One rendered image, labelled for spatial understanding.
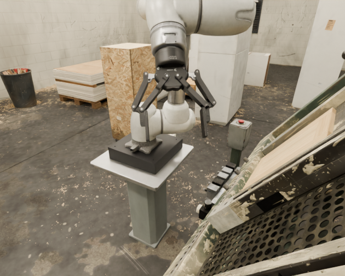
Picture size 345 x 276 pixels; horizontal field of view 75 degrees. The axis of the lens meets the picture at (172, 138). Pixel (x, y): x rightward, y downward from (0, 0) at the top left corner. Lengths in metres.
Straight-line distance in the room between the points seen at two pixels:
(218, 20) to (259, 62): 5.42
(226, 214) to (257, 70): 5.44
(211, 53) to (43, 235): 2.90
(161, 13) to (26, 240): 2.02
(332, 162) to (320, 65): 4.23
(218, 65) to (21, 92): 3.57
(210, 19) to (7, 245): 2.13
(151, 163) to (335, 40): 4.00
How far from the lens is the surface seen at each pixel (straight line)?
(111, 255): 1.94
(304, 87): 4.87
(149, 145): 1.40
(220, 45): 3.42
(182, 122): 1.36
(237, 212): 0.78
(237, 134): 1.55
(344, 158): 0.61
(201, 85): 0.56
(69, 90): 4.92
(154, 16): 0.61
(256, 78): 6.12
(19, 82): 5.02
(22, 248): 2.23
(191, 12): 0.63
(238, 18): 0.67
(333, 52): 4.78
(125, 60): 2.62
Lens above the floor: 1.57
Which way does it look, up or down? 29 degrees down
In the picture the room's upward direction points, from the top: straight up
